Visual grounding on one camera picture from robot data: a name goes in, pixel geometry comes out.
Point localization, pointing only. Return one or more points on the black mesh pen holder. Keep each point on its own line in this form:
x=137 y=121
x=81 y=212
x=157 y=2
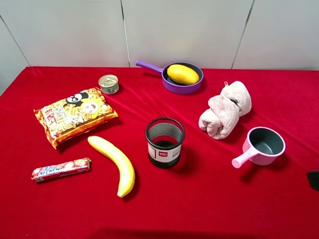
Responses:
x=164 y=137

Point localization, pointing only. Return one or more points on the yellow mango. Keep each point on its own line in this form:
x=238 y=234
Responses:
x=182 y=74

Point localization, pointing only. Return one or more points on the small tin can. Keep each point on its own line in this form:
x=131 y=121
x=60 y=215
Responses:
x=108 y=84

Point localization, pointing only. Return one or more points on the Hi-Chew candy pack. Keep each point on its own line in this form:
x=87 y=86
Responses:
x=59 y=170

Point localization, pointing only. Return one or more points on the yellow banana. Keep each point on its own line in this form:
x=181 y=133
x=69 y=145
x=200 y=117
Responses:
x=124 y=165

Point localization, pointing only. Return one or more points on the prawn cracker snack bag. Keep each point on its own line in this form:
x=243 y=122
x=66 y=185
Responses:
x=74 y=115

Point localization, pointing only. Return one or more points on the rolled pink towel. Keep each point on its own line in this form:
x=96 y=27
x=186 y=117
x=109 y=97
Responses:
x=225 y=110

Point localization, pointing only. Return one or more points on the purple frying pan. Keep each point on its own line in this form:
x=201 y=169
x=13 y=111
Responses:
x=170 y=84

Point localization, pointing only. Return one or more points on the pink saucepan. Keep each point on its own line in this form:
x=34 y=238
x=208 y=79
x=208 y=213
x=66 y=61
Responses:
x=261 y=146

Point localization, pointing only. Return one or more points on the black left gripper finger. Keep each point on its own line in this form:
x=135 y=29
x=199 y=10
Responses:
x=313 y=178

